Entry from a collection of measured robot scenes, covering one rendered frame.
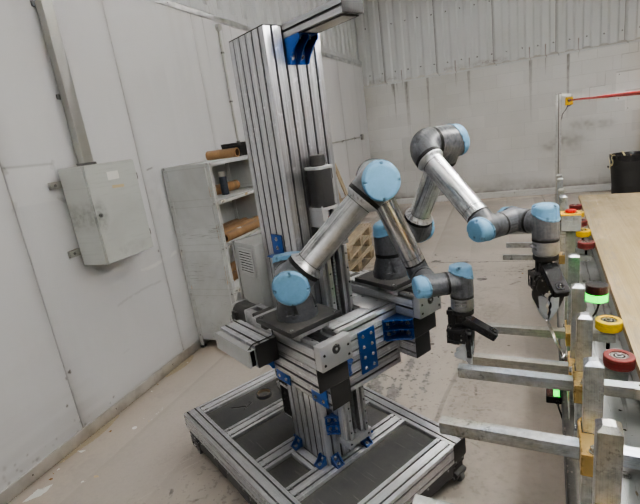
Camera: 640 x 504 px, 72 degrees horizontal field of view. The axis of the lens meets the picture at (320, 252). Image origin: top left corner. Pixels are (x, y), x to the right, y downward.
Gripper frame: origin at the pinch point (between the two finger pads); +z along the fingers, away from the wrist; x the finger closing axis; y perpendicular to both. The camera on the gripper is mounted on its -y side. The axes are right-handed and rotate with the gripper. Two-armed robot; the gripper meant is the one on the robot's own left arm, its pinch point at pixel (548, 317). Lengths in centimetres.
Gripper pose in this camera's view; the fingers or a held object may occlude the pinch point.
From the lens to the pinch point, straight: 155.2
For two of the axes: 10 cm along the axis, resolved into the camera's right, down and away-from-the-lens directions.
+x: -9.9, 1.0, 1.3
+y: 1.0, -2.7, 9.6
